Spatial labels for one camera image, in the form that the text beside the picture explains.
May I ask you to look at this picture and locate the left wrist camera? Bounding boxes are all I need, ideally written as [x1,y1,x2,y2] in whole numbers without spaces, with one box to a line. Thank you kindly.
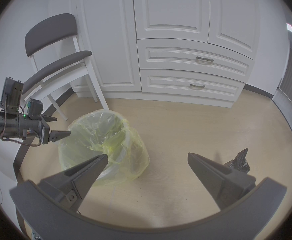
[26,98,44,121]

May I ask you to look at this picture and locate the black plastic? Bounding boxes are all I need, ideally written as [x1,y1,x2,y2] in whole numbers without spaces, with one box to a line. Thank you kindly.
[224,148,250,173]

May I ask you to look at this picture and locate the white wardrobe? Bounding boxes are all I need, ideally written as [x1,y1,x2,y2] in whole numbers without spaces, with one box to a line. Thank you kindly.
[70,0,264,109]

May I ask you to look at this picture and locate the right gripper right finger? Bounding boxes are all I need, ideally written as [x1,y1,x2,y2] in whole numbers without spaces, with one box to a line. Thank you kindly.
[187,153,257,211]

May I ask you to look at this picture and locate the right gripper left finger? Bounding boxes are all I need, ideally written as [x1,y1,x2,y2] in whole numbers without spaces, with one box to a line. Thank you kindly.
[39,153,109,211]

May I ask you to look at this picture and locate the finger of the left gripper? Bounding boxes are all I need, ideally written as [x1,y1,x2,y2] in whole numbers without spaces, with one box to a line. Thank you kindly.
[49,130,72,143]
[41,114,58,123]

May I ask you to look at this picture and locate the white chair grey cushions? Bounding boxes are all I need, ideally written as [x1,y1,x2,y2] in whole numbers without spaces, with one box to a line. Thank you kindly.
[24,13,110,121]

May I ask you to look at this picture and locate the yellow plastic bag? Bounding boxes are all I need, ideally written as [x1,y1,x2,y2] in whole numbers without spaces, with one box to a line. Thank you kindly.
[58,110,150,187]

